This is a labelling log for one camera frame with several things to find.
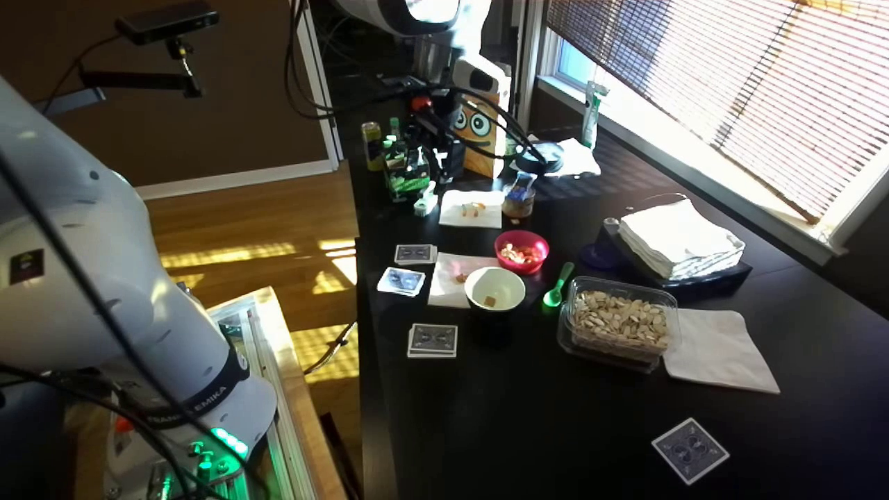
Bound dark blue round lid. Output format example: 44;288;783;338
581;238;627;274

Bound clear plastic seed container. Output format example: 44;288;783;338
555;274;680;378

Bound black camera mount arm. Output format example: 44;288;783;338
40;38;208;120

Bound crumpled white paper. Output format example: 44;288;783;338
537;137;605;180

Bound blue-backed playing card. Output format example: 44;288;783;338
649;414;733;488
402;318;462;360
391;242;438;270

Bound wooden robot cart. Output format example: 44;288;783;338
63;282;351;500

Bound black floor cable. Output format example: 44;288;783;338
301;317;360;378

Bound black and white bowl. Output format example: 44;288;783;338
462;264;527;313

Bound small white bottle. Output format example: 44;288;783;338
581;81;610;149

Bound pink bowl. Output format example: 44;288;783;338
491;227;553;277

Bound dark blue tray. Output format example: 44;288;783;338
602;214;755;292

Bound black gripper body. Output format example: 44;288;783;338
405;28;462;87

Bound white window frame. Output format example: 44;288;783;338
512;0;889;271

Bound small jar with blue label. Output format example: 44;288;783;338
502;170;538;225

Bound black external camera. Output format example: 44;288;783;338
113;2;223;46

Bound green-capped bottle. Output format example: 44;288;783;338
385;163;437;206
380;113;410;178

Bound white paper with gummy candies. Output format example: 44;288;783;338
437;189;506;231

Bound white and green plastic case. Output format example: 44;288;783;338
409;189;438;221

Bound white window blind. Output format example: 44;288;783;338
545;0;889;225

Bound green plastic spoon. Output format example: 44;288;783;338
541;259;578;312

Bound single white napkin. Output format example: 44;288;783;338
662;305;783;396

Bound playing card in glossy sleeve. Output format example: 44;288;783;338
376;264;428;299

